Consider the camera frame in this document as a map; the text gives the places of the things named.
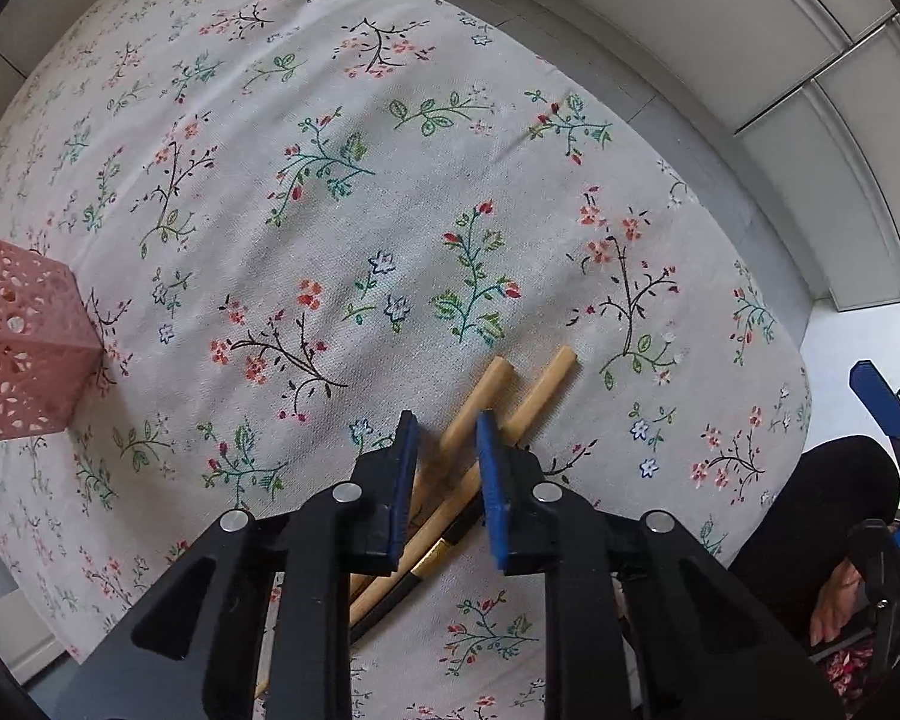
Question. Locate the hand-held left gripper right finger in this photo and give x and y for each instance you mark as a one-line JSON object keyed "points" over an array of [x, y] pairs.
{"points": [[495, 487]]}

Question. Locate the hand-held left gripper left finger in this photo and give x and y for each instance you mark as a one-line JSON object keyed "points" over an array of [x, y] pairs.
{"points": [[406, 480]]}

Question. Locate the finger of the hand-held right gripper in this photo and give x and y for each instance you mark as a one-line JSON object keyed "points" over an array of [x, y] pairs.
{"points": [[874, 390]]}

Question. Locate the black-ended wooden chopstick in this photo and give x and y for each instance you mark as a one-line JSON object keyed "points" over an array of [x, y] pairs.
{"points": [[429, 559]]}

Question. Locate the pink perforated basket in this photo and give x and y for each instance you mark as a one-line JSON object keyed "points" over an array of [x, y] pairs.
{"points": [[22, 345]]}

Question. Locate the person's right hand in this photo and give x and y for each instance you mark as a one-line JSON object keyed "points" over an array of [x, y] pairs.
{"points": [[832, 604]]}

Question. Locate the red floral cloth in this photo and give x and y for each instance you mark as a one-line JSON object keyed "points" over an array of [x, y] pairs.
{"points": [[847, 671]]}

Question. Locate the person's black trousers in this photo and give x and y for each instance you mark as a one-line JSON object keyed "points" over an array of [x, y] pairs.
{"points": [[817, 510]]}

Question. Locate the white kitchen cabinet unit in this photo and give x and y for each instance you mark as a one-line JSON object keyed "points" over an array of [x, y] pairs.
{"points": [[832, 165]]}

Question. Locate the floral tablecloth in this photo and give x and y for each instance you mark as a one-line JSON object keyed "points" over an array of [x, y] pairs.
{"points": [[420, 202]]}

